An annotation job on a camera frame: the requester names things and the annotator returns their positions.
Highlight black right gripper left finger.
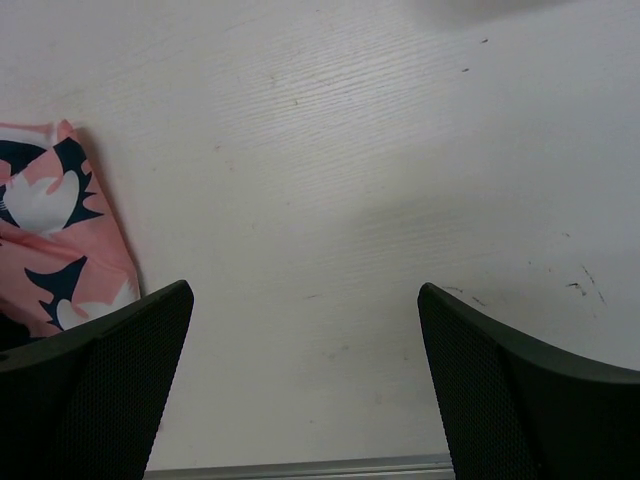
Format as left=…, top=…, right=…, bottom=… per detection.
left=1, top=280, right=194, bottom=479

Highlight pink shark print shorts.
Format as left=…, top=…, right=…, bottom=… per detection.
left=1, top=121, right=140, bottom=350

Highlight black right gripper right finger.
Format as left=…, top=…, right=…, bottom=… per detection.
left=417, top=283, right=639, bottom=479

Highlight aluminium table frame rail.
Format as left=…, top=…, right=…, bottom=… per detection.
left=144, top=454, right=455, bottom=480

